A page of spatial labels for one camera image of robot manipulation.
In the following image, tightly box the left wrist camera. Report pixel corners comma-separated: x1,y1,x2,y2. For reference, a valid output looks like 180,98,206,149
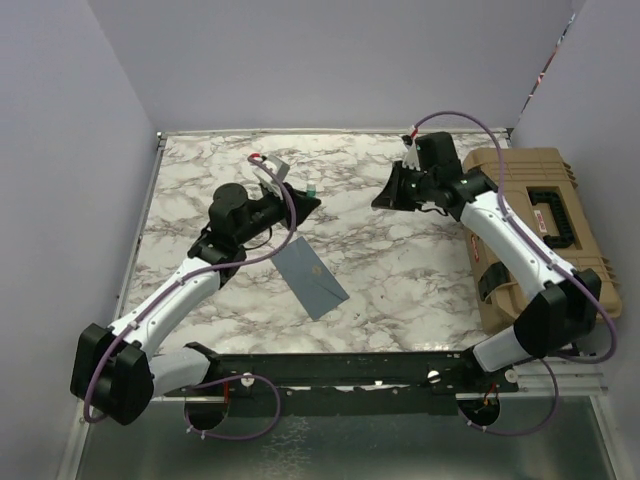
249,153,290,198

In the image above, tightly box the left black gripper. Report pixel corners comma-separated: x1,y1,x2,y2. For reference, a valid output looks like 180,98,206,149
236,181,320,245

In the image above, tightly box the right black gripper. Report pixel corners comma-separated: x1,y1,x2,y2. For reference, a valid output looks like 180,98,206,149
376,161,437,212

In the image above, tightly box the tan plastic tool case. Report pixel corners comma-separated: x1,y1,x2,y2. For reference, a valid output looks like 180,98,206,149
464,148,622,335

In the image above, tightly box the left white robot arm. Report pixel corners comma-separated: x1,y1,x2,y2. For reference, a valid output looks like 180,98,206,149
70,183,321,425

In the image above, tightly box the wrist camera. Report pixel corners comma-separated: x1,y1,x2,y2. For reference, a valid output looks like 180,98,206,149
401,126,421,171
249,153,290,198

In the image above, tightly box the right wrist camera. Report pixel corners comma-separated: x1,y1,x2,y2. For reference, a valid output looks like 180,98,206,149
401,126,421,171

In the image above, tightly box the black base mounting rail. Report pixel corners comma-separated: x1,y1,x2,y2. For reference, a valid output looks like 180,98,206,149
167,351,518,417

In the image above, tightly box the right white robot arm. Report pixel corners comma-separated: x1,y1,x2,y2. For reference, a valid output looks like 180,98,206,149
371,132,601,391

